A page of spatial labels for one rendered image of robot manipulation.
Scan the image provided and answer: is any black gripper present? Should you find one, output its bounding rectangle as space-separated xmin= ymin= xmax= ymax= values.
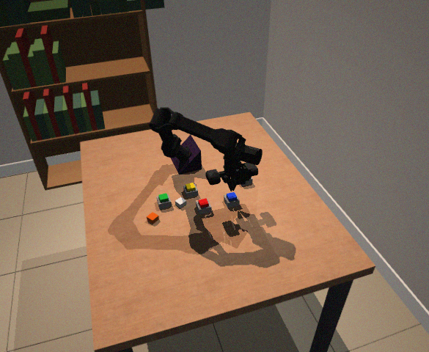
xmin=206 ymin=156 xmax=258 ymax=191

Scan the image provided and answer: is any green button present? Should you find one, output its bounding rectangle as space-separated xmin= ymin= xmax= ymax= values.
xmin=157 ymin=193 xmax=172 ymax=209

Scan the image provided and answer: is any blue button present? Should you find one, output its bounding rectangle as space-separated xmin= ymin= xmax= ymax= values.
xmin=224 ymin=192 xmax=240 ymax=208

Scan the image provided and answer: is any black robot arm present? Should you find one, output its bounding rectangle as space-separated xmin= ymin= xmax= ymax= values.
xmin=149 ymin=107 xmax=263 ymax=186

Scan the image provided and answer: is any orange block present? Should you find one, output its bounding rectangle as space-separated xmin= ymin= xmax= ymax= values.
xmin=147 ymin=212 xmax=159 ymax=224

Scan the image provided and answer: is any yellow button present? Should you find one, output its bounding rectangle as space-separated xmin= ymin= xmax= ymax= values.
xmin=183 ymin=183 xmax=198 ymax=198

